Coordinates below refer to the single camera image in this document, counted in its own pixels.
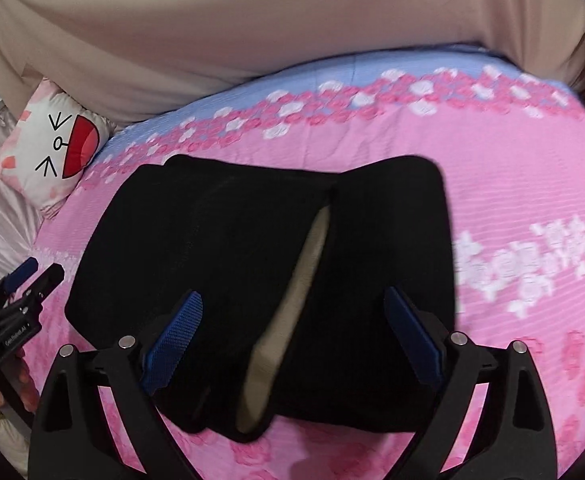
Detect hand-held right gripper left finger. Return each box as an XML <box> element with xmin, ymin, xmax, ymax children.
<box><xmin>27</xmin><ymin>289</ymin><xmax>204</xmax><ymax>480</ymax></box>

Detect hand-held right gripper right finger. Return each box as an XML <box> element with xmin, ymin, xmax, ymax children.
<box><xmin>383</xmin><ymin>286</ymin><xmax>559</xmax><ymax>480</ymax></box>

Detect pink floral bed sheet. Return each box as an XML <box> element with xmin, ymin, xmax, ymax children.
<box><xmin>20</xmin><ymin>44</ymin><xmax>585</xmax><ymax>480</ymax></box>

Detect beige curtain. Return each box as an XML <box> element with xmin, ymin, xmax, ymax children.
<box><xmin>0</xmin><ymin>0</ymin><xmax>585</xmax><ymax>128</ymax></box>

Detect person's left forearm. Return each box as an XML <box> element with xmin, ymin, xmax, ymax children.
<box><xmin>0</xmin><ymin>402</ymin><xmax>30</xmax><ymax>467</ymax></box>

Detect person's left hand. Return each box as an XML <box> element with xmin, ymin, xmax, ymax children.
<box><xmin>0</xmin><ymin>346</ymin><xmax>41</xmax><ymax>422</ymax></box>

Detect cat face pillow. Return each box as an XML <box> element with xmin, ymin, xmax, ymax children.
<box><xmin>0</xmin><ymin>77</ymin><xmax>112</xmax><ymax>212</ymax></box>

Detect black pants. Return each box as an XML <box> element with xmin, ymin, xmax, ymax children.
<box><xmin>65</xmin><ymin>153</ymin><xmax>457</xmax><ymax>444</ymax></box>

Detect white satin curtain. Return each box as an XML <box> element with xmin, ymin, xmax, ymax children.
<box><xmin>0</xmin><ymin>40</ymin><xmax>46</xmax><ymax>306</ymax></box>

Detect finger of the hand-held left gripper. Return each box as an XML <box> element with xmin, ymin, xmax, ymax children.
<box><xmin>0</xmin><ymin>257</ymin><xmax>40</xmax><ymax>293</ymax></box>
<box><xmin>20</xmin><ymin>263</ymin><xmax>66</xmax><ymax>307</ymax></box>

